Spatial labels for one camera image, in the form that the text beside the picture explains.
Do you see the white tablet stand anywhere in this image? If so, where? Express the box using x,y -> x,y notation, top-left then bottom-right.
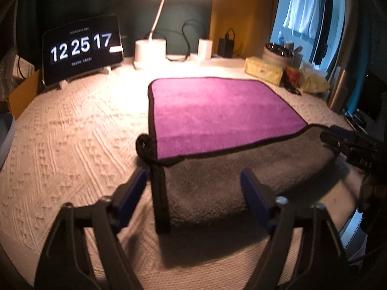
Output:
59,66 -> 112,90

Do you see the purple and grey towel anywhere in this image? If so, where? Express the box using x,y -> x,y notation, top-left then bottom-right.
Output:
136,77 -> 338,234

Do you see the grey round bin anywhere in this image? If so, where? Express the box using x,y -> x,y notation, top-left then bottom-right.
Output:
0,112 -> 16,168

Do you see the yellow curtain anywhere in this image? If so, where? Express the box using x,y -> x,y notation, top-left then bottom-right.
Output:
209,0 -> 279,58

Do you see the yellow tissue pack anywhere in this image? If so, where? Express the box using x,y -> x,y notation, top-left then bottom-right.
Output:
244,56 -> 283,86

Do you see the cream textured table cloth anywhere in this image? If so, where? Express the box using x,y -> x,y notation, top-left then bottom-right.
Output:
0,56 -> 364,290

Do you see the black charging cable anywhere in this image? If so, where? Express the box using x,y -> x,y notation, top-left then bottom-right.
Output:
144,19 -> 207,62

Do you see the red yellow jar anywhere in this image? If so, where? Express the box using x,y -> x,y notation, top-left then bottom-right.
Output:
285,66 -> 301,88

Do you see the white charger adapter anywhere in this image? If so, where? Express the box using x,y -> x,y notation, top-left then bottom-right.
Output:
197,39 -> 213,60

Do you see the cardboard box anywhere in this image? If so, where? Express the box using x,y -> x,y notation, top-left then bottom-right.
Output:
6,69 -> 43,119

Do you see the yellow plastic bag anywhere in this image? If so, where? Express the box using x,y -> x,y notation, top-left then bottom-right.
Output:
299,72 -> 330,94

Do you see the black power adapter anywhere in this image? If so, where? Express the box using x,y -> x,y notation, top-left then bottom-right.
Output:
217,28 -> 236,58

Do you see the steel bowl on pot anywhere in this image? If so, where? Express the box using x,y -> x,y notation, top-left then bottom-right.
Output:
262,43 -> 293,67

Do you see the white hanging shirt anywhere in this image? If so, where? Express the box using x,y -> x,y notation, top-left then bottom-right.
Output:
283,0 -> 320,41

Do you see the white power strip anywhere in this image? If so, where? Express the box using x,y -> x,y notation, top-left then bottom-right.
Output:
166,54 -> 245,68

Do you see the tablet showing clock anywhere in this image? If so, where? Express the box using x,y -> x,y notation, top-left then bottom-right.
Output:
42,15 -> 124,87

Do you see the white desk lamp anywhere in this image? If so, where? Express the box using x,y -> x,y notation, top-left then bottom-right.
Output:
133,0 -> 215,70

